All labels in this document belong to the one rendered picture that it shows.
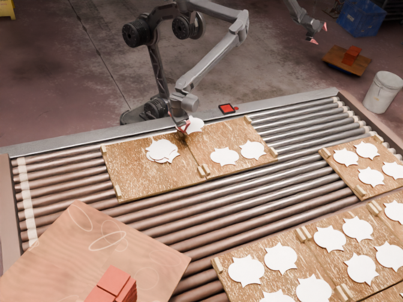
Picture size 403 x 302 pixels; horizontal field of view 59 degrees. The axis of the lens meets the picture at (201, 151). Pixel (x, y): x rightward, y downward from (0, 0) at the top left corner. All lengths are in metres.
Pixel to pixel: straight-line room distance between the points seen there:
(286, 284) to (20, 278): 0.93
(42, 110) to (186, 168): 2.08
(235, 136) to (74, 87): 2.21
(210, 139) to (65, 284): 1.00
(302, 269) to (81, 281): 0.83
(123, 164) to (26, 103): 2.07
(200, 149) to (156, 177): 0.29
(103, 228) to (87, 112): 2.20
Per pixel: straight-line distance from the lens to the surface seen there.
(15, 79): 3.99
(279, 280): 1.49
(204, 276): 1.44
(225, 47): 1.71
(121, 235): 1.36
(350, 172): 2.00
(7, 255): 1.50
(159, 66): 2.91
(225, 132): 1.94
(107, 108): 3.50
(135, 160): 1.73
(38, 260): 1.36
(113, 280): 1.10
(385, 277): 1.70
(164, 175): 1.67
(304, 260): 1.57
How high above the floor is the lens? 2.20
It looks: 45 degrees down
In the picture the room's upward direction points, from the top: 11 degrees clockwise
